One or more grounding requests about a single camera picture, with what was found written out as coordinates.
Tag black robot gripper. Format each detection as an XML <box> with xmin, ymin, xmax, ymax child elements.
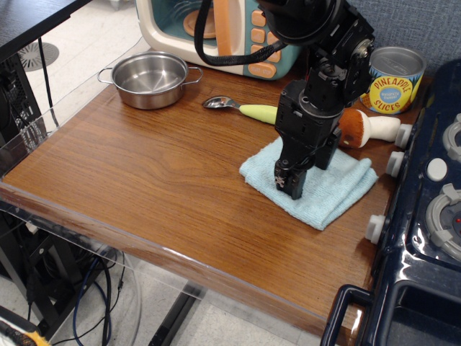
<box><xmin>274</xmin><ymin>80</ymin><xmax>341</xmax><ymax>200</ymax></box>

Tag black desk at left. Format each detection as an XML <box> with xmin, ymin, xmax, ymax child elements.
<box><xmin>1</xmin><ymin>0</ymin><xmax>89</xmax><ymax>61</ymax></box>

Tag spoon with green handle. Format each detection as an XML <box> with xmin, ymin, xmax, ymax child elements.
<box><xmin>202</xmin><ymin>96</ymin><xmax>277</xmax><ymax>125</ymax></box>

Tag blue floor cable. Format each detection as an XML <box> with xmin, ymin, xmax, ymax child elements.
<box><xmin>73</xmin><ymin>252</ymin><xmax>112</xmax><ymax>346</ymax></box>

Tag light blue towel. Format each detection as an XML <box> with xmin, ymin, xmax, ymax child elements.
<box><xmin>239</xmin><ymin>138</ymin><xmax>378</xmax><ymax>231</ymax></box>

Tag teal toy microwave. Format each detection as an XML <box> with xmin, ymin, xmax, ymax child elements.
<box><xmin>135</xmin><ymin>1</ymin><xmax>301</xmax><ymax>80</ymax></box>

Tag pineapple slices can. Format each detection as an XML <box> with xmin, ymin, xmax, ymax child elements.
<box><xmin>360</xmin><ymin>46</ymin><xmax>426</xmax><ymax>115</ymax></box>

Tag black floor cable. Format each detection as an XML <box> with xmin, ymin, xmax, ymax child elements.
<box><xmin>53</xmin><ymin>248</ymin><xmax>127</xmax><ymax>346</ymax></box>

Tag plush brown mushroom toy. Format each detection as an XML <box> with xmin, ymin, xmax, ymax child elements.
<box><xmin>339</xmin><ymin>108</ymin><xmax>401</xmax><ymax>148</ymax></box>

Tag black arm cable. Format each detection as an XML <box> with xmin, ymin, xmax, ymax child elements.
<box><xmin>193</xmin><ymin>0</ymin><xmax>285</xmax><ymax>67</ymax></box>

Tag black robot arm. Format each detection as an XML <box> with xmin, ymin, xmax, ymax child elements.
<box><xmin>259</xmin><ymin>1</ymin><xmax>375</xmax><ymax>200</ymax></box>

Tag small steel pot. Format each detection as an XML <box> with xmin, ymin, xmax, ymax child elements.
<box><xmin>97</xmin><ymin>51</ymin><xmax>203</xmax><ymax>110</ymax></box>

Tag dark blue toy stove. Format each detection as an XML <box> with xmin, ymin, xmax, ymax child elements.
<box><xmin>321</xmin><ymin>60</ymin><xmax>460</xmax><ymax>345</ymax></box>

